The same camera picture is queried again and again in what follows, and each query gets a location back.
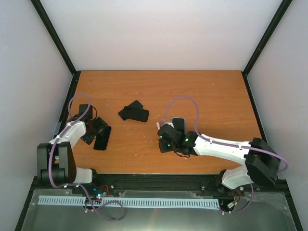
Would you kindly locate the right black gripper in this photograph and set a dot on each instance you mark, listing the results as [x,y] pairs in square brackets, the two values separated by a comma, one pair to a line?
[162,147]

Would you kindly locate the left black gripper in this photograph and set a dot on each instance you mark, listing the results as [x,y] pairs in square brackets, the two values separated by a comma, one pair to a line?
[100,124]

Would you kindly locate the dark maroon cased phone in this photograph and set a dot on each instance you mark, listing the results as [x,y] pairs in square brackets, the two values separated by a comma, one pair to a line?
[102,139]

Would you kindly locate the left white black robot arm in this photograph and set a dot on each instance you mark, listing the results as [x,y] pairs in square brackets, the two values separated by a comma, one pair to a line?
[55,159]

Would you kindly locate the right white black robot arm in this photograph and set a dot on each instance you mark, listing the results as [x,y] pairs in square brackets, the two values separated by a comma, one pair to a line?
[258,163]

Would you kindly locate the black phone case rear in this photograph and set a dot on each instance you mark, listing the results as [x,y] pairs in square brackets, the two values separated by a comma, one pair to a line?
[126,111]

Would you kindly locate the black aluminium frame rail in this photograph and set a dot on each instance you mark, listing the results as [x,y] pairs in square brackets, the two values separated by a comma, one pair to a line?
[201,185]

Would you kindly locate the light blue cable duct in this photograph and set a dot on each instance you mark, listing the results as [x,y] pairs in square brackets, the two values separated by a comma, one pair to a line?
[131,202]

